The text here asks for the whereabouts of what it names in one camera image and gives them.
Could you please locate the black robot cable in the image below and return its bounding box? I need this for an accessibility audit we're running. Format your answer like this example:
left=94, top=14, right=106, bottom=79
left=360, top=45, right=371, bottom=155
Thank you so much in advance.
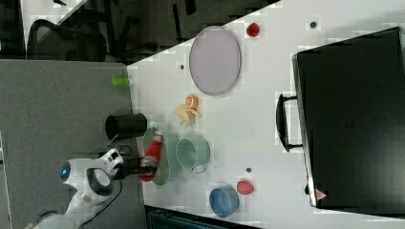
left=32, top=144, right=133, bottom=228

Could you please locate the black office chair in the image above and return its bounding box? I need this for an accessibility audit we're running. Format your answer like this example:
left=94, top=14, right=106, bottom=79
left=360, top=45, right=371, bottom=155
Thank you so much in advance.
left=27, top=0, right=159, bottom=64

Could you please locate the green metal mug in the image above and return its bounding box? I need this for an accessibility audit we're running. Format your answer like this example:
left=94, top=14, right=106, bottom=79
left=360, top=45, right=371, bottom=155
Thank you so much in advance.
left=176, top=136, right=210, bottom=174

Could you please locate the black oven door handle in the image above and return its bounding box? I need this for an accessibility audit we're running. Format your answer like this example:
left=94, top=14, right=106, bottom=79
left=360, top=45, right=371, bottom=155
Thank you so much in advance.
left=276, top=94, right=302, bottom=152

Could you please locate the peeled banana toy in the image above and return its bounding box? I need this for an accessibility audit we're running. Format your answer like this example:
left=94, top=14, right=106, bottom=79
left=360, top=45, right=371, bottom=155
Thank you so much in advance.
left=174, top=105, right=202, bottom=124

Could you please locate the black cylinder cup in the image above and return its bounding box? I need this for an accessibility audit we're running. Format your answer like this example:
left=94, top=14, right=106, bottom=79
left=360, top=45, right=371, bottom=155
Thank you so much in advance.
left=105, top=114, right=147, bottom=140

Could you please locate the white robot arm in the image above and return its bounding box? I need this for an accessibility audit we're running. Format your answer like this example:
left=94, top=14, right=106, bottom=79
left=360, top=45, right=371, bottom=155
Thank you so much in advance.
left=24, top=149, right=126, bottom=229

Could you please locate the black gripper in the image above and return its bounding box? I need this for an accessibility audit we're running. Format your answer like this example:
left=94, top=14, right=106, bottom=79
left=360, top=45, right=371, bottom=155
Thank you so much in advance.
left=117, top=158, right=157, bottom=179

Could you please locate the red strawberry near plate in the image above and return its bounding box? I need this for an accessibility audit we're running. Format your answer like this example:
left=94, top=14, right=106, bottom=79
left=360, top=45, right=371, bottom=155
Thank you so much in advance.
left=246, top=23, right=260, bottom=37

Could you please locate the orange slice toy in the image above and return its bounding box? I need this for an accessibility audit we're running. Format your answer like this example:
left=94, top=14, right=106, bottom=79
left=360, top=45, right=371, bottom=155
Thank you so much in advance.
left=184, top=94, right=199, bottom=109

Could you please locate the red strawberry near cup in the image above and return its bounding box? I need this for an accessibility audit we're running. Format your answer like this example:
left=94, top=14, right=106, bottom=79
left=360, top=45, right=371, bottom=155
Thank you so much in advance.
left=237, top=180, right=254, bottom=195

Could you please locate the black toaster oven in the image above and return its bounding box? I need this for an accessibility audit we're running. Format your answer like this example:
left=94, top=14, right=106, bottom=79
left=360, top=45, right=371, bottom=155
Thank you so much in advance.
left=292, top=28, right=405, bottom=218

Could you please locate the red ketchup bottle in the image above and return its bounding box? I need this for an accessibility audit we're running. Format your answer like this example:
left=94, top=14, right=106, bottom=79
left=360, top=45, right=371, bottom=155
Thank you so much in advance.
left=139, top=131, right=164, bottom=182

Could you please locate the blue cup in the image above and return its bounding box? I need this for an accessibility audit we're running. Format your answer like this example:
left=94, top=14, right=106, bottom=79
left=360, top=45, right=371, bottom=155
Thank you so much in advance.
left=209, top=185, right=240, bottom=218

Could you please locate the grey oval plate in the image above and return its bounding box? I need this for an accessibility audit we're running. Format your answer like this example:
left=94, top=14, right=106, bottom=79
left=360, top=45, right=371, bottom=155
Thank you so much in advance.
left=189, top=26, right=241, bottom=95

